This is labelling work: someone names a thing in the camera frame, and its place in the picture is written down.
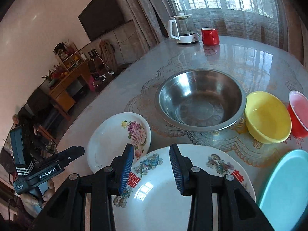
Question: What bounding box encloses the white rose pattern plate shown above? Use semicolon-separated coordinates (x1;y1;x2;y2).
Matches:
86;112;151;173

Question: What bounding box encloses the large white dragon plate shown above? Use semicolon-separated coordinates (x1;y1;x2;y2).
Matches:
113;144;256;230

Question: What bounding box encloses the stainless steel bowl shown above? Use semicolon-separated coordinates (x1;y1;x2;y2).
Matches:
155;69;246;132

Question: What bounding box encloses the yellow plastic bowl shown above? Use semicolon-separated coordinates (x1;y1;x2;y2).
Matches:
244;91;292;144

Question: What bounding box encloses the red plastic bowl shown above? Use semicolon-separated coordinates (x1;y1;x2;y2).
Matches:
287;91;308;138

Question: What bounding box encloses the left hand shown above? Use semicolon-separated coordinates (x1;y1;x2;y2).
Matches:
20;179;56;218

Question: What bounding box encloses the wooden cabinet with shelf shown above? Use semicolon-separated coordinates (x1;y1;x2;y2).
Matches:
44;41;91;119

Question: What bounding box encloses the turquoise plastic plate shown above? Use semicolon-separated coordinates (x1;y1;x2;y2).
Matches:
258;149;307;230

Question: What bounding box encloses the red ceramic mug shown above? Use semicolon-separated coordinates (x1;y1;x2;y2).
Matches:
201;28;220;46

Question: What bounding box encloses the white glass electric kettle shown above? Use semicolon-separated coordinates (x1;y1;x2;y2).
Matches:
168;13;199;44

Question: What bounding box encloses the beige patterned curtain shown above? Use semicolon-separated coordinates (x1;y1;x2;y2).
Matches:
126;0;175;53

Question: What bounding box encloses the white sheer window curtain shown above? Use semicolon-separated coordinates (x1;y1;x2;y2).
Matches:
169;0;288;50

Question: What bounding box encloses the black wall television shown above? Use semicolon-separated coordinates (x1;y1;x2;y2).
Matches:
78;0;125;42

